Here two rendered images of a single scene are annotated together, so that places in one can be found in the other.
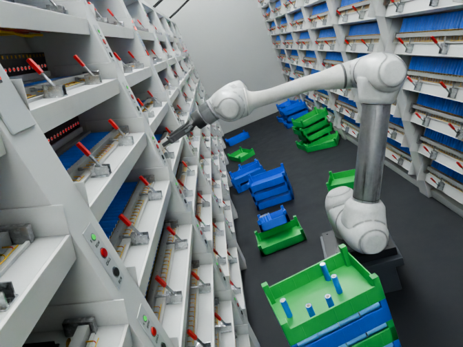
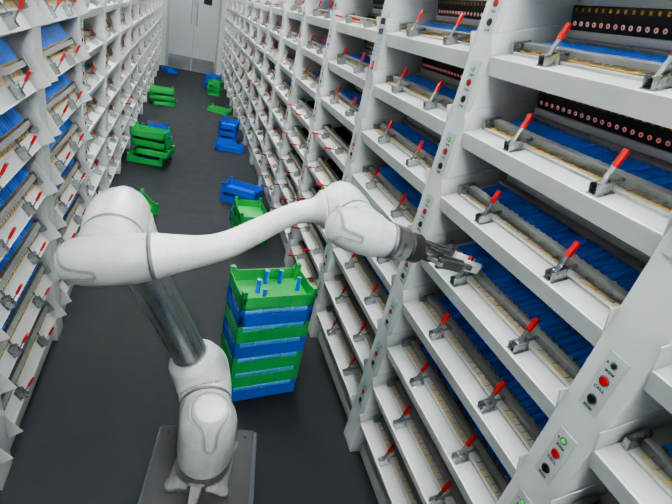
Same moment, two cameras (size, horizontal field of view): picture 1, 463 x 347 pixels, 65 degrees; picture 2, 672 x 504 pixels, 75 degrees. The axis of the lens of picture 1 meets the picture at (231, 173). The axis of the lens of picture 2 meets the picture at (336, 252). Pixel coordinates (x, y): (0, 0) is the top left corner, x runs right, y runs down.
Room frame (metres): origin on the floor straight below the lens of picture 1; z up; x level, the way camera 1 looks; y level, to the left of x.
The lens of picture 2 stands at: (2.30, -0.59, 1.47)
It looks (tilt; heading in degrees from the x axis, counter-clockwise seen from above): 27 degrees down; 152
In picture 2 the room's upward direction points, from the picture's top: 14 degrees clockwise
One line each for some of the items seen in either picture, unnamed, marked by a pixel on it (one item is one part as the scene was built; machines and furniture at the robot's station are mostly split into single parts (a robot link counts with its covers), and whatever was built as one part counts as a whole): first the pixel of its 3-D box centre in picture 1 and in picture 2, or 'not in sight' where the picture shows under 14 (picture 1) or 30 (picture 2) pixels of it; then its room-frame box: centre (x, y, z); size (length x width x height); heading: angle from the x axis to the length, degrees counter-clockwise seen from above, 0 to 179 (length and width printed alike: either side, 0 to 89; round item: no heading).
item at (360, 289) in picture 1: (319, 290); (272, 284); (0.89, -0.10, 0.52); 0.30 x 0.20 x 0.08; 94
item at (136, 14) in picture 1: (180, 122); not in sight; (2.68, 0.19, 0.87); 0.20 x 0.09 x 1.74; 85
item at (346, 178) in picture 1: (348, 177); not in sight; (2.41, -0.78, 0.04); 0.30 x 0.20 x 0.08; 60
